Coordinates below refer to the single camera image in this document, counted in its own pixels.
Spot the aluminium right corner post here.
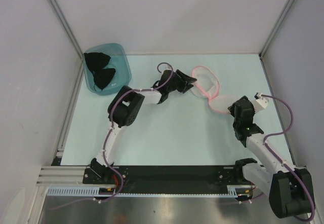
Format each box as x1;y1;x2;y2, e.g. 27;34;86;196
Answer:
259;0;296;60

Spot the pink mesh laundry bag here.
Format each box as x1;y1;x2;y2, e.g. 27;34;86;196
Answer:
190;65;239;114

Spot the aluminium front frame rail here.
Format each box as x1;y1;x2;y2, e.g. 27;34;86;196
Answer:
35;165;313;187

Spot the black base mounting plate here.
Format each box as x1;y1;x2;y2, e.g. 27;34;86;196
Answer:
83;165;255;201

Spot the aluminium corner post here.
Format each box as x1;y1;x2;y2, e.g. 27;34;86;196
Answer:
259;0;296;60
47;0;83;58

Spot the white slotted cable duct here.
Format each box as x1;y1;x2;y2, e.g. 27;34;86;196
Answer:
47;185;252;198

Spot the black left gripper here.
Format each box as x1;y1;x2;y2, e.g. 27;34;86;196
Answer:
167;69;196;93

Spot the teal plastic tub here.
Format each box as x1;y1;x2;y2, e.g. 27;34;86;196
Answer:
83;43;132;96

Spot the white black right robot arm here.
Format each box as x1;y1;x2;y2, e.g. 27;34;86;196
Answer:
228;93;315;222

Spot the black bra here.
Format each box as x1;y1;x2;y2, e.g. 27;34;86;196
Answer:
84;52;116;91

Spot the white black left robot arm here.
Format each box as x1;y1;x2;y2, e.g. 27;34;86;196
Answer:
90;68;197;183

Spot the aluminium left corner post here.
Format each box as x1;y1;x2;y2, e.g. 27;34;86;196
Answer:
47;0;83;58

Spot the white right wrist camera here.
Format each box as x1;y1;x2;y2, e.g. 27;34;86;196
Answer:
252;92;269;113

